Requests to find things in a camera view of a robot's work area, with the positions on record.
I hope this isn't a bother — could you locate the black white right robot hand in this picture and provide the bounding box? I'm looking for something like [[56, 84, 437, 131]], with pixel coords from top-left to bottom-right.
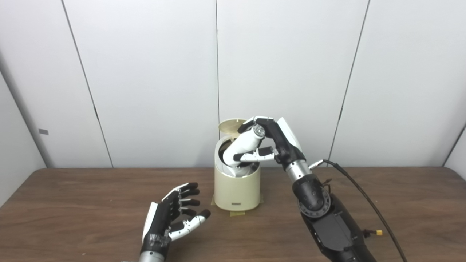
[[233, 116, 307, 171]]

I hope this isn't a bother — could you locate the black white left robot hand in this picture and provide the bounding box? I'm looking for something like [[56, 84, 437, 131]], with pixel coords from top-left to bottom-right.
[[140, 182, 212, 255]]

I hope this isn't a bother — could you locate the small white plastic bottle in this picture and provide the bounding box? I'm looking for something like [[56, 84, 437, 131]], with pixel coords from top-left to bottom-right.
[[222, 125, 266, 178]]

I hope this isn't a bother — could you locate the cream round bin lid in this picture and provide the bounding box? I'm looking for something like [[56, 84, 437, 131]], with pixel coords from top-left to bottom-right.
[[218, 119, 247, 140]]

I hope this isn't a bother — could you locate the cream-colored bin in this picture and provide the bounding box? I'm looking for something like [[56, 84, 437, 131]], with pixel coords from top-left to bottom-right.
[[214, 135, 261, 211]]

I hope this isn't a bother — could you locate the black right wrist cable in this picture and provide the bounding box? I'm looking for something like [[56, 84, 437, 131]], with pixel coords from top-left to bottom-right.
[[309, 159, 408, 262]]

